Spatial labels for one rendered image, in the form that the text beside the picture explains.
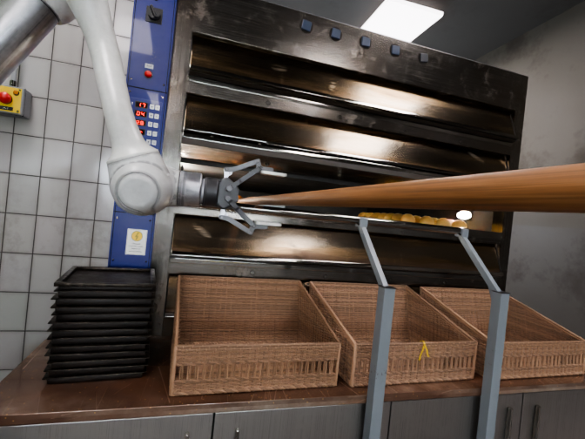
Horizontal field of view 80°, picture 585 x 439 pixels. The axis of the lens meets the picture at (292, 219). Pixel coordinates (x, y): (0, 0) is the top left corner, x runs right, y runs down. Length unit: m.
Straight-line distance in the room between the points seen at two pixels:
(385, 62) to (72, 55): 1.39
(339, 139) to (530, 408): 1.39
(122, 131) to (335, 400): 1.00
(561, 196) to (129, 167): 0.63
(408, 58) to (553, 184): 1.83
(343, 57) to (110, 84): 1.27
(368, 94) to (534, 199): 1.64
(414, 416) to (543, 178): 1.28
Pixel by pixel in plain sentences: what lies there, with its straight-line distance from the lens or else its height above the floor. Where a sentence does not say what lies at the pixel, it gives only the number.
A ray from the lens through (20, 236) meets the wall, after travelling 1.69.
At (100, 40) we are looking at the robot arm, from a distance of 0.94.
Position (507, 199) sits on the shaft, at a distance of 0.29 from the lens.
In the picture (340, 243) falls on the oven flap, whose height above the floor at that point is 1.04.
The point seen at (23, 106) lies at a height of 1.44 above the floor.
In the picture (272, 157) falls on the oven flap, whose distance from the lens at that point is 1.48.
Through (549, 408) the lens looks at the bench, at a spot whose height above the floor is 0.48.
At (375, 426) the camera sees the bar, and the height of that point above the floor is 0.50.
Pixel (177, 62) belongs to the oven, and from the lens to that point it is 1.68.
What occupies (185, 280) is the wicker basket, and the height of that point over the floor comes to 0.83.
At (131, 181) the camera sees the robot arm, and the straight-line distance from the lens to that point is 0.69.
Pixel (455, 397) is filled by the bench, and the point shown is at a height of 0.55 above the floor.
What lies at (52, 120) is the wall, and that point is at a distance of 1.68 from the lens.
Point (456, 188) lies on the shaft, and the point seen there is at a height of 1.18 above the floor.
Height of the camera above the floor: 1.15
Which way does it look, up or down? level
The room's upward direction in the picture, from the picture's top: 6 degrees clockwise
